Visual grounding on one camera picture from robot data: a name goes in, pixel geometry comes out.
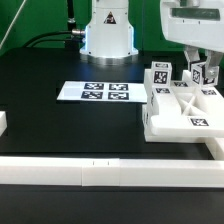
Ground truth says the white chair seat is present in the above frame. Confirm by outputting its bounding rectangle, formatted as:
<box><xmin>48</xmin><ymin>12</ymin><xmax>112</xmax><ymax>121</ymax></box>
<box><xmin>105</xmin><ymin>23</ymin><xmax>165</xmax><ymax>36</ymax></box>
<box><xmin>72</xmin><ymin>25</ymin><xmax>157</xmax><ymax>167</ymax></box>
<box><xmin>141</xmin><ymin>106</ymin><xmax>204</xmax><ymax>144</ymax></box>

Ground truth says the white obstacle fence wall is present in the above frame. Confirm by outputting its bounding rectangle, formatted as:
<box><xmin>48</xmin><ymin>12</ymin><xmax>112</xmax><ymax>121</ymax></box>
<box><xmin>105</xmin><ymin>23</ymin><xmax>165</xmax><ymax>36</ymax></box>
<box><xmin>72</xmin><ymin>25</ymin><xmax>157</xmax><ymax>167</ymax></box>
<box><xmin>0</xmin><ymin>138</ymin><xmax>224</xmax><ymax>188</ymax></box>

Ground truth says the white part at left edge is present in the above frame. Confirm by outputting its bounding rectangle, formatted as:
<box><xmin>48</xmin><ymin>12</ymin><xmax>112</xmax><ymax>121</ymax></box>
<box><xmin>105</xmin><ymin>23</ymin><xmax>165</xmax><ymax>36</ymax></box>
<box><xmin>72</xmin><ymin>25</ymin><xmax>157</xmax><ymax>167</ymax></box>
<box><xmin>0</xmin><ymin>111</ymin><xmax>7</xmax><ymax>136</ymax></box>

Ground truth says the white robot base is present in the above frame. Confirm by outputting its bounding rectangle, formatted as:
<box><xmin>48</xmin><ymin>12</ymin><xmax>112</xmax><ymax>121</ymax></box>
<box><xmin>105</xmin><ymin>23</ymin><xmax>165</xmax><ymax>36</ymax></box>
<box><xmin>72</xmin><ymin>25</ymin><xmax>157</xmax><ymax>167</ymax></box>
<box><xmin>80</xmin><ymin>0</ymin><xmax>138</xmax><ymax>65</ymax></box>

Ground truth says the black cable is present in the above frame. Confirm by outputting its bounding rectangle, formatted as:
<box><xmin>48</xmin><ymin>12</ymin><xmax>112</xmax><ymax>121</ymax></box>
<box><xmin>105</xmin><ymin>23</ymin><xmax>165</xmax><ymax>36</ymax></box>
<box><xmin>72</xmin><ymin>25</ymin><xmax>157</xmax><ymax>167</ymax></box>
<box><xmin>23</xmin><ymin>29</ymin><xmax>86</xmax><ymax>48</ymax></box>

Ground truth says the white chair back frame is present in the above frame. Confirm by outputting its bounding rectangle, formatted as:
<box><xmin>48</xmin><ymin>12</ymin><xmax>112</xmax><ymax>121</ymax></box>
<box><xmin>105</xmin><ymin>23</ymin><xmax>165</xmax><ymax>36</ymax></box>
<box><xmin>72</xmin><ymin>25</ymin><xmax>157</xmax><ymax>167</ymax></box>
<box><xmin>144</xmin><ymin>69</ymin><xmax>224</xmax><ymax>138</ymax></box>

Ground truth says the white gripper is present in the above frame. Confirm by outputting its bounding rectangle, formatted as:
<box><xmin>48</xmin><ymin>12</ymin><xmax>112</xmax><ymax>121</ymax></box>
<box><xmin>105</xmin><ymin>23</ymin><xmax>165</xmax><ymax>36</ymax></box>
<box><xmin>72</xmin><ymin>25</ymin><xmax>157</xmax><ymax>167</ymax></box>
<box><xmin>160</xmin><ymin>0</ymin><xmax>224</xmax><ymax>79</ymax></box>

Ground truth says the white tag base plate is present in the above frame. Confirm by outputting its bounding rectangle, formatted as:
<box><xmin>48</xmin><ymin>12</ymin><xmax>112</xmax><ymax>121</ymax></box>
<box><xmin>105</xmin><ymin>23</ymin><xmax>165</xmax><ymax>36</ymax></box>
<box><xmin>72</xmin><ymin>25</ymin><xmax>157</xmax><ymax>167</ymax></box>
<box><xmin>57</xmin><ymin>81</ymin><xmax>147</xmax><ymax>103</ymax></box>

